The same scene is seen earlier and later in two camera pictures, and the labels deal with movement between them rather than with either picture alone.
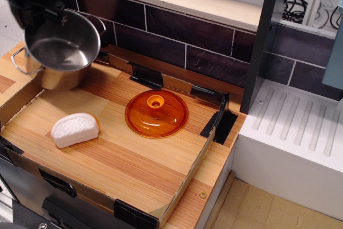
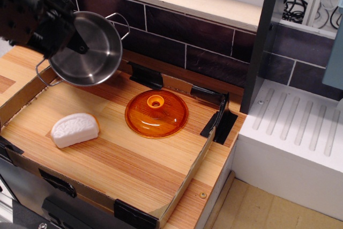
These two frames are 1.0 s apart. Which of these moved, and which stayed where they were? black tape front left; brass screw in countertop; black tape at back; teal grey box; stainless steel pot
Moved: stainless steel pot
Stayed: brass screw in countertop; teal grey box; black tape front left; black tape at back
